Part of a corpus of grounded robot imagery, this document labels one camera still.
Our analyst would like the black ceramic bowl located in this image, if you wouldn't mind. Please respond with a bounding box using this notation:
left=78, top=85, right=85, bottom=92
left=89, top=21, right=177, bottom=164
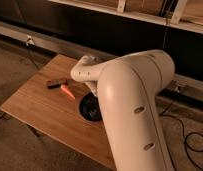
left=79, top=93, right=102, bottom=121

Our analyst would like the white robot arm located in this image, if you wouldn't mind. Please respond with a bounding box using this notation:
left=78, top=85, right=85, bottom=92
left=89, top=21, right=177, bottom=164
left=71, top=50, right=175, bottom=171

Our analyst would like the orange carrot toy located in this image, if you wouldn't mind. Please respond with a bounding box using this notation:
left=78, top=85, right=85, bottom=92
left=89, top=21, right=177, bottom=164
left=60, top=84, right=76, bottom=99

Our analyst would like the black marker pen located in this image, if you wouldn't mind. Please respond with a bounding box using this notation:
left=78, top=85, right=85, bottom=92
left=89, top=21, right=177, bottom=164
left=47, top=80, right=67, bottom=89

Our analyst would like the wooden table board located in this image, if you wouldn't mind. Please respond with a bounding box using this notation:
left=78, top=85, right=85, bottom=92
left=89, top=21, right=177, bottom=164
left=1, top=55, right=115, bottom=169

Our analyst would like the hanging black cable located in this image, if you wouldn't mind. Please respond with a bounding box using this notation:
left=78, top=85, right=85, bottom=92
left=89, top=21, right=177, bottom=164
left=162, top=0, right=174, bottom=53

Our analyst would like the white wall shelf frame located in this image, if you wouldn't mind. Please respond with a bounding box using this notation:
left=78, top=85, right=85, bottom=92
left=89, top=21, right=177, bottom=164
left=49, top=0, right=203, bottom=34

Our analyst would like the black floor cable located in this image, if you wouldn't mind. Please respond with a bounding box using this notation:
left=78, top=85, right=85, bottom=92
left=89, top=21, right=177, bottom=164
left=159, top=100, right=203, bottom=171

